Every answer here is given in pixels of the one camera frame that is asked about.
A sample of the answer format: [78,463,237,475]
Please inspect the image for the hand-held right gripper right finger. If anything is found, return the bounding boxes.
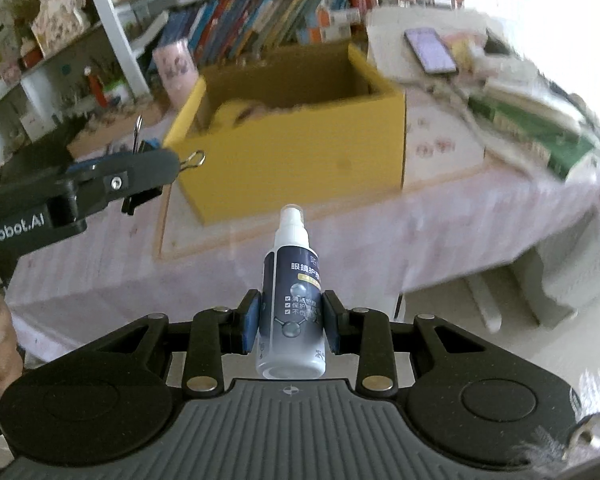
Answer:
[321,290,496,397]

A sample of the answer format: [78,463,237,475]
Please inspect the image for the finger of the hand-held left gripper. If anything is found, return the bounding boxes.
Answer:
[67,139,162,173]
[47,147,181,232]

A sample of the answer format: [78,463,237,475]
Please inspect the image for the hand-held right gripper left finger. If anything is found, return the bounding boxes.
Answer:
[87,289,263,393]

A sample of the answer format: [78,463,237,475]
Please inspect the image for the black binder clip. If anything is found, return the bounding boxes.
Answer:
[121,116,206,216]

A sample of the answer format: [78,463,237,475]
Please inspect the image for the white spray bottle dark label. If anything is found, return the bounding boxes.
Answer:
[256,203,327,381]

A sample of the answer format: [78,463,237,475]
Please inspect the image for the yellow cardboard box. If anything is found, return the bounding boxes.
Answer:
[162,42,407,226]

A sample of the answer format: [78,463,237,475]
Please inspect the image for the pink checked desktop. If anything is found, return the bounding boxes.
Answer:
[5,75,600,361]

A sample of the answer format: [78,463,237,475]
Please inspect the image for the person's left hand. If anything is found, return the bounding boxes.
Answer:
[0,292,25,406]

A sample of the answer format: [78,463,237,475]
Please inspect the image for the white jar green lid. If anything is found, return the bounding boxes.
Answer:
[102,82,132,107]

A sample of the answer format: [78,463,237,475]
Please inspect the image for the pink cartoon print cup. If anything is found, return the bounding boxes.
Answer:
[152,39,199,107]

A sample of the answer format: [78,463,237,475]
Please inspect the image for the red stick white ball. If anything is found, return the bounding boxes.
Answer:
[82,65,107,109]

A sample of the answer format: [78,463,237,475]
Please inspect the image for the white wooden bookshelf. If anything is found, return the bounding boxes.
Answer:
[0,0,461,151]

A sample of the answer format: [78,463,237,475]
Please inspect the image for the cream floral ornament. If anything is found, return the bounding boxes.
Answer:
[31,0,92,58]

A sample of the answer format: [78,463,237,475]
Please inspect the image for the row of colourful books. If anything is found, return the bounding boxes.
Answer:
[157,0,356,56]

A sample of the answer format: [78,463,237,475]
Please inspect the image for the orange white carton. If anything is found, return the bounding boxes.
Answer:
[300,7,363,43]

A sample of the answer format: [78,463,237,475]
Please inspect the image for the white furniture piece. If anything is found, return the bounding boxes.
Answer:
[467,245,600,333]

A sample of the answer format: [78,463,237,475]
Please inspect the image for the green book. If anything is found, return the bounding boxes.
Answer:
[467,92,598,181]

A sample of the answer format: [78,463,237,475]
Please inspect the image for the metal clasp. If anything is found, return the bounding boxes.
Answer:
[562,410,600,461]

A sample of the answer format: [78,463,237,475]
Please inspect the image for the smartphone with lit screen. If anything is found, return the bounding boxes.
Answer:
[404,27,460,77]

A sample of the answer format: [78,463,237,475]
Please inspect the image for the pile of white papers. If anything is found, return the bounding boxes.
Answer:
[450,50,600,181]

